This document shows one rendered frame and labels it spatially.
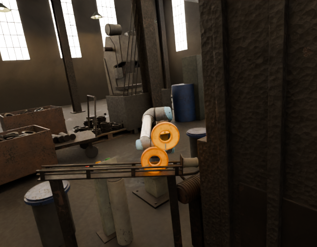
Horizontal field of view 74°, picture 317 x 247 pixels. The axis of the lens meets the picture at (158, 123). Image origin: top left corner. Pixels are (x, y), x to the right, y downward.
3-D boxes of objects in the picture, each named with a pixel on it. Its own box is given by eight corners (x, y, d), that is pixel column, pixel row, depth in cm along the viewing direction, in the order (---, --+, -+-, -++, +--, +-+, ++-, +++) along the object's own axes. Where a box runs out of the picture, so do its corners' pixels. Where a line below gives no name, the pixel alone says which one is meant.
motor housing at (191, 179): (215, 245, 146) (211, 175, 133) (193, 265, 133) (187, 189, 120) (200, 235, 156) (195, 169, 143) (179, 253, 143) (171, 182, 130)
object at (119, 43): (105, 115, 718) (90, 26, 652) (133, 108, 799) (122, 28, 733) (130, 118, 615) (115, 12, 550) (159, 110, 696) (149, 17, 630)
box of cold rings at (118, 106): (151, 118, 579) (147, 86, 559) (173, 122, 505) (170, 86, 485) (110, 129, 509) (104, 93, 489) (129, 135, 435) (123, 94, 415)
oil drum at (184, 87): (203, 117, 523) (200, 81, 502) (186, 123, 487) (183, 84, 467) (185, 115, 568) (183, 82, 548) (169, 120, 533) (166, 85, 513)
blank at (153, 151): (173, 165, 121) (172, 162, 124) (159, 143, 117) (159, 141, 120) (149, 178, 122) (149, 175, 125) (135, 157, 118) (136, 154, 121)
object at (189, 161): (198, 169, 121) (198, 159, 120) (182, 169, 120) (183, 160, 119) (196, 164, 127) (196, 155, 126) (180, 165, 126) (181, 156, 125)
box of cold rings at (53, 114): (57, 135, 515) (50, 105, 498) (69, 140, 454) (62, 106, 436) (7, 148, 450) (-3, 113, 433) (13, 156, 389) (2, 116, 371)
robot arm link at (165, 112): (160, 147, 215) (153, 104, 180) (174, 146, 214) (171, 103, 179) (160, 157, 206) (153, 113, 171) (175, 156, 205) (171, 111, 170)
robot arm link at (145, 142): (141, 106, 182) (134, 142, 141) (154, 105, 181) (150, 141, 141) (143, 117, 188) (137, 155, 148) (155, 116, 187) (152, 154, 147)
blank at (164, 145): (179, 122, 114) (178, 121, 118) (151, 123, 113) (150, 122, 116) (179, 149, 118) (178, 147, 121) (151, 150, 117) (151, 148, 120)
